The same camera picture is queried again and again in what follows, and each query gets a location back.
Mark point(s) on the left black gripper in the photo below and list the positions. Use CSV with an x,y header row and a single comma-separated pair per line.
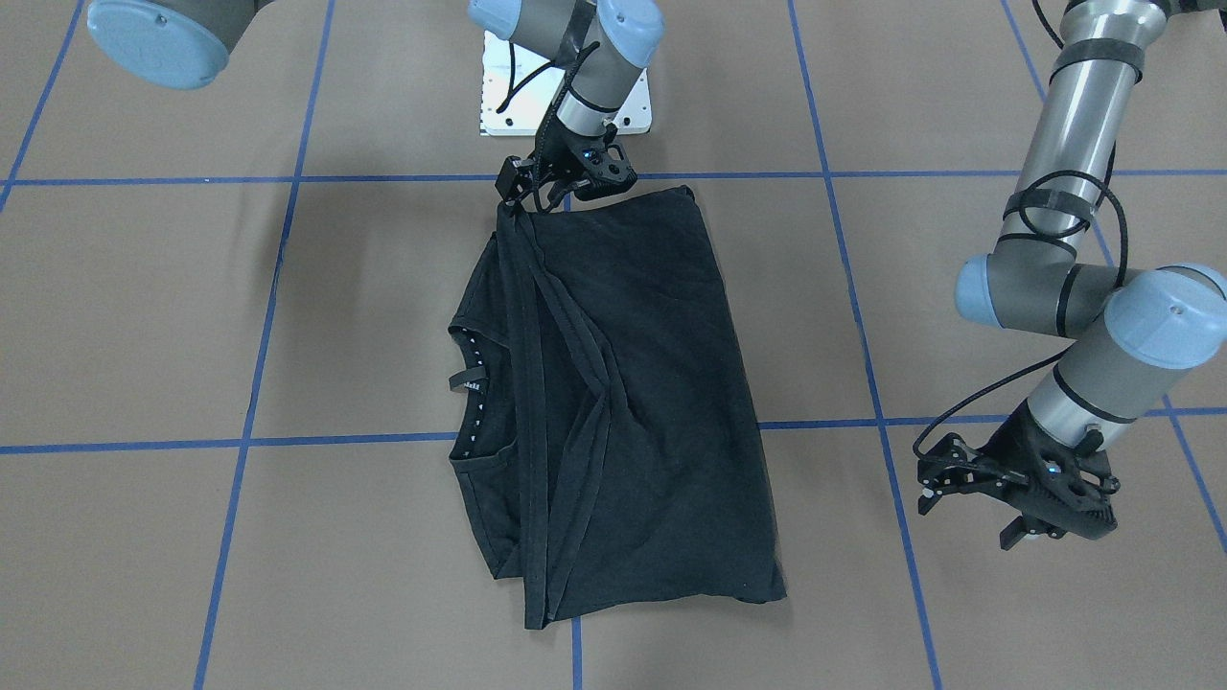
x,y
1014,442

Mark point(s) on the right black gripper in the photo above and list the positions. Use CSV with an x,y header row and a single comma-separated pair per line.
x,y
559,160

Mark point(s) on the black printed t-shirt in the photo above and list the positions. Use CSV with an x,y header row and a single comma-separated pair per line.
x,y
609,452

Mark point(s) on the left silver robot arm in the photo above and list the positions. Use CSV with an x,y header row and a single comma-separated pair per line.
x,y
1060,267

